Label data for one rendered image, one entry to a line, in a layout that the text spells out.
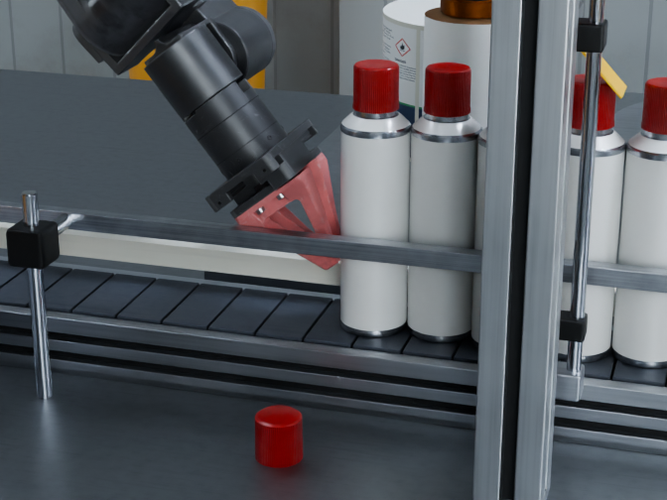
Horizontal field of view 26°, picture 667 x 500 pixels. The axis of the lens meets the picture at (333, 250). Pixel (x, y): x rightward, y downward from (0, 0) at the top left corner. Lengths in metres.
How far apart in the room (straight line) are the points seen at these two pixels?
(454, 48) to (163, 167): 0.50
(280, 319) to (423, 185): 0.17
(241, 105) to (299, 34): 3.64
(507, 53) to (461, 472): 0.31
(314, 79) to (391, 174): 3.68
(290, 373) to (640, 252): 0.27
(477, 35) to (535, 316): 0.43
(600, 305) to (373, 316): 0.17
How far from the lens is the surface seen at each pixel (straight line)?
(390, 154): 1.04
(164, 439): 1.06
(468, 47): 1.28
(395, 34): 1.50
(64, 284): 1.21
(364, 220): 1.06
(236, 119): 1.07
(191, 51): 1.07
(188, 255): 1.18
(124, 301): 1.17
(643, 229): 1.03
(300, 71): 4.74
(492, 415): 0.93
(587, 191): 0.96
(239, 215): 1.08
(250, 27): 1.14
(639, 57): 4.42
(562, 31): 0.85
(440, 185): 1.04
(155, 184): 1.61
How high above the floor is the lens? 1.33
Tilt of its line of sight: 21 degrees down
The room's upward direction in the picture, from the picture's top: straight up
